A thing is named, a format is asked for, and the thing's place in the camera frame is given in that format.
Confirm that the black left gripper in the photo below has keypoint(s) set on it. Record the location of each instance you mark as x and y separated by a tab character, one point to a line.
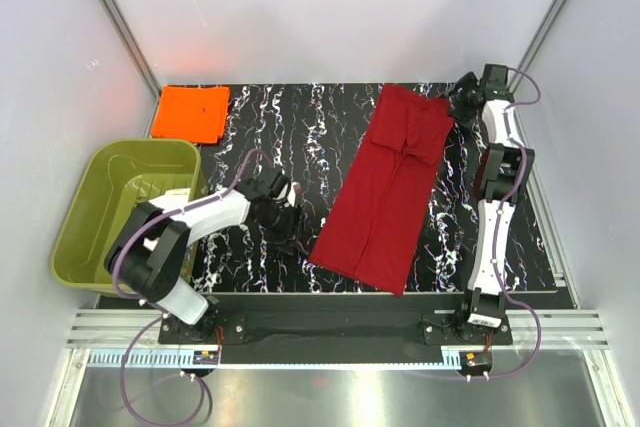
289	237

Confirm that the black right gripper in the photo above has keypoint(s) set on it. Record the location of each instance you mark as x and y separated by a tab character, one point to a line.
467	82

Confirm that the red t shirt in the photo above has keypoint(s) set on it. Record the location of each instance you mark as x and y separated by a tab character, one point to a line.
373	227

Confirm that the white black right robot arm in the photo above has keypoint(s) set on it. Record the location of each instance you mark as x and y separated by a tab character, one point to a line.
499	185

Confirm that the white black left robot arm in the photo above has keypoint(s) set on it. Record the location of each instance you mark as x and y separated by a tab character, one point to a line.
148	253

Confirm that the folded orange t shirt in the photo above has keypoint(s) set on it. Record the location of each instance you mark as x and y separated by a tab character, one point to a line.
194	114

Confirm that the left orange connector block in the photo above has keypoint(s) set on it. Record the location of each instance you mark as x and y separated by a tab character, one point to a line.
206	357

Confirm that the orange connector block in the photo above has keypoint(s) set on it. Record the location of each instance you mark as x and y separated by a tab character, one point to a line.
476	359
206	357

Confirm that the olive green plastic bin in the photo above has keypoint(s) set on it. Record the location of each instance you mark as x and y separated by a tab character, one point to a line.
118	176

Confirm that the right orange connector block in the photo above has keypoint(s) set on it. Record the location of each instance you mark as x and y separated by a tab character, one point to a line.
476	359

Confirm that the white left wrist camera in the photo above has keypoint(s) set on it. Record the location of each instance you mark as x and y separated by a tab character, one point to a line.
291	194

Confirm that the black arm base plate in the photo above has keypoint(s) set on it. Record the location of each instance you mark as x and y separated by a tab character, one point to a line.
341	352

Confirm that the aluminium frame rail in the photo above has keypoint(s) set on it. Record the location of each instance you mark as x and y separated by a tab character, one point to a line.
578	329

